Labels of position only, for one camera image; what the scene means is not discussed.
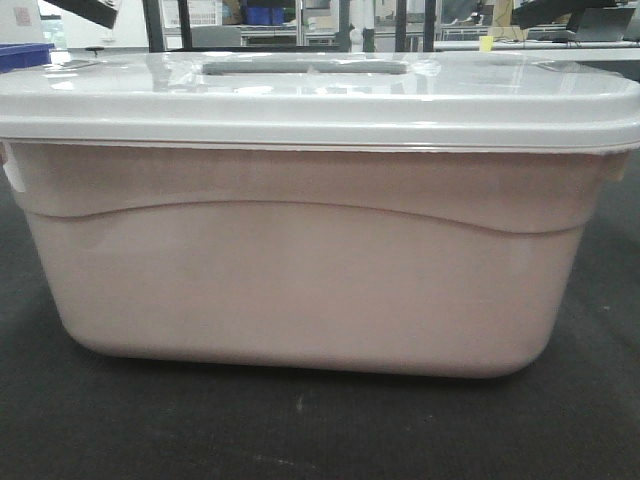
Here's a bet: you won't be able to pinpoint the yellow cup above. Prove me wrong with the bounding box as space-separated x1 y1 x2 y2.
479 35 494 52

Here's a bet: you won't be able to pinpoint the blue plastic tote bin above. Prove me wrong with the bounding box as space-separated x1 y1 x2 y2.
0 43 55 73

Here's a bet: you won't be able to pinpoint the white lidded storage bin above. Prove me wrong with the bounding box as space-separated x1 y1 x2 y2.
1 52 639 378

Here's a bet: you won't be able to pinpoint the black metal frame rack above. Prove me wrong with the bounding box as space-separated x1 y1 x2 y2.
142 1 442 52

